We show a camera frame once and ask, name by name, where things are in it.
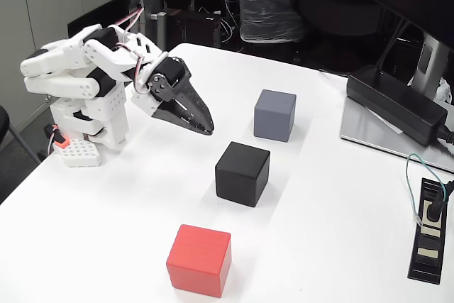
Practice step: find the black cube block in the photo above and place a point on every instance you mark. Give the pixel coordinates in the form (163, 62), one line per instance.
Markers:
(241, 175)

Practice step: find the grey cube block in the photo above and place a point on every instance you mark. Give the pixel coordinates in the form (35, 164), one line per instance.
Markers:
(273, 115)

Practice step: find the silver upright device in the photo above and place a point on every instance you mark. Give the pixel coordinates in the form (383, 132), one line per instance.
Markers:
(161, 33)

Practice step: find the black low box device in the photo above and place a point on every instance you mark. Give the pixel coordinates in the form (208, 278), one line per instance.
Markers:
(198, 30)

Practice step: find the white perforated table clamp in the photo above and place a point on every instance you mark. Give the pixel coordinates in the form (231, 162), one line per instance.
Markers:
(79, 154)

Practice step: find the plastic-wrapped black bin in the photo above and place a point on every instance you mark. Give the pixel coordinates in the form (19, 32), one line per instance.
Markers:
(266, 8)

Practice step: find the red cube block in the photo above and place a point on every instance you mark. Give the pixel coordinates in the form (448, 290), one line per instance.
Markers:
(198, 260)

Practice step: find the black chair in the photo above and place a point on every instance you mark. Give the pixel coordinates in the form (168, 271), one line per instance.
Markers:
(3, 122)

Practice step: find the white paper sheet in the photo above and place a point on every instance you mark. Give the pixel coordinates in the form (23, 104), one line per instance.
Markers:
(388, 125)

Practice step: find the black power adapter brick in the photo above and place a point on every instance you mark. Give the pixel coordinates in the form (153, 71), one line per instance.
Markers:
(390, 104)

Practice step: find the silver monitor stand neck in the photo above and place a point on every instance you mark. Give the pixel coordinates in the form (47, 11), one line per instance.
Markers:
(431, 61)

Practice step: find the crumpled white plastic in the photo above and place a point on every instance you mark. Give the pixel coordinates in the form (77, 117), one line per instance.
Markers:
(445, 92)

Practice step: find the black power strip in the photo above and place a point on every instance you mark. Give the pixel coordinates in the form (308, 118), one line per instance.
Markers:
(425, 267)

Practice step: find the silver monitor base plate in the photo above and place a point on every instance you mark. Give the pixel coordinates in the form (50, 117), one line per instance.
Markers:
(361, 129)

